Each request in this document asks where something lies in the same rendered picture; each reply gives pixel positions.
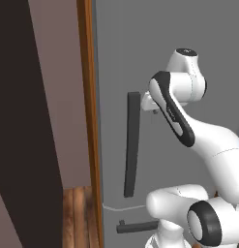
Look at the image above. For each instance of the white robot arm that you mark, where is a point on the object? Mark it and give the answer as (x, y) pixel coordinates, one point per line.
(217, 145)

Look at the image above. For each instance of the dark brown cabinet side panel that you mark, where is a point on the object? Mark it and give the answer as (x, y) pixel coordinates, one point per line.
(21, 113)

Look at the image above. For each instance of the grey fridge door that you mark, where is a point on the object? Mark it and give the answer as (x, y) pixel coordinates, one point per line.
(124, 48)

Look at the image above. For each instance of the grey fridge bottom drawer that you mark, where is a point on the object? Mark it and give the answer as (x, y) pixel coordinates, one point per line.
(130, 240)

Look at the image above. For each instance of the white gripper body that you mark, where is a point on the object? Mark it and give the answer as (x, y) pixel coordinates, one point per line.
(148, 102)

